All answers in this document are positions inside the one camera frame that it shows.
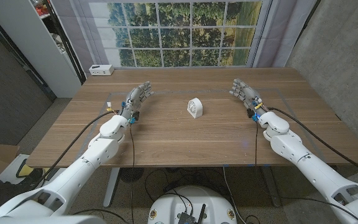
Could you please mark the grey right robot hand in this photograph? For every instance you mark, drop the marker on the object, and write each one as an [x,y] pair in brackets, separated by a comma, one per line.
[247,93]

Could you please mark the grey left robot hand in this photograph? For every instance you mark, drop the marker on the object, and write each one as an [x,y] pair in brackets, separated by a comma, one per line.
[134,101]

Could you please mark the white kitchen timer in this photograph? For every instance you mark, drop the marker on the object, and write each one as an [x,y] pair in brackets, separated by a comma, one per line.
[194,108]

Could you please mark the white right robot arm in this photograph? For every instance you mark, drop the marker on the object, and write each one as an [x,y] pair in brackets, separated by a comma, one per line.
[315,168]

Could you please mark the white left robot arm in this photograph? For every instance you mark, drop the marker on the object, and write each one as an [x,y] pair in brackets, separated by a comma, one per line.
[73,174]

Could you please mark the white power strip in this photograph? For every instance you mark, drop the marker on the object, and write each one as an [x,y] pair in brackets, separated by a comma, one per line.
[101,71]

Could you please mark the black round floor object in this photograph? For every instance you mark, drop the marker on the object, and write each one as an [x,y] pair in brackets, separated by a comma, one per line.
[131,175]

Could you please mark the printed window backdrop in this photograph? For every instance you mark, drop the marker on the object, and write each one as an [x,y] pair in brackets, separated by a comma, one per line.
[176,34]

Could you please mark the black backdrop stand pole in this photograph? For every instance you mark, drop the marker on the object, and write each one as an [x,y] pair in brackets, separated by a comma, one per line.
[71,53]

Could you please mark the grey table leg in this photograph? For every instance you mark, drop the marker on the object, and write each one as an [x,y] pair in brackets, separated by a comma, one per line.
[112,186]
[270,186]

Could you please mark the white cabinet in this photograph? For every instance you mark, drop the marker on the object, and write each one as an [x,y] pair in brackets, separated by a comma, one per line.
[39,46]

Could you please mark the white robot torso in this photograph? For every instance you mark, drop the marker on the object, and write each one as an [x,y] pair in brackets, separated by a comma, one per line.
[172,205]

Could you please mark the black antenna box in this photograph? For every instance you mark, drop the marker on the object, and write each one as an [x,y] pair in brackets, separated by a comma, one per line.
[186,217]

